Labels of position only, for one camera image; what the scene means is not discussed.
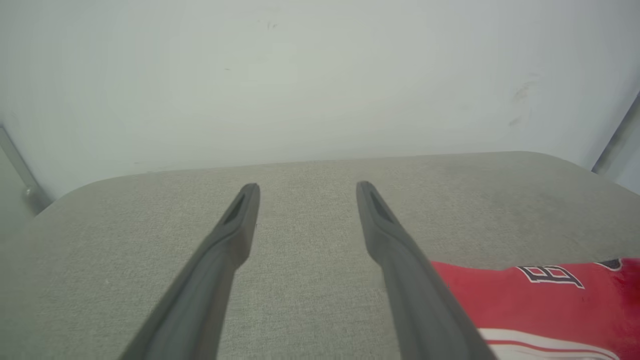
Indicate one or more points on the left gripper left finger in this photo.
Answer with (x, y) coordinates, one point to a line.
(200, 300)

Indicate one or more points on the grey metal wall strip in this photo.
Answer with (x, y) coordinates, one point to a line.
(25, 187)
(617, 140)

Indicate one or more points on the red jersey with white stripes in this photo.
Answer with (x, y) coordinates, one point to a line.
(540, 310)

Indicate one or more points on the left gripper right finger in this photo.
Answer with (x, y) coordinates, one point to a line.
(425, 310)

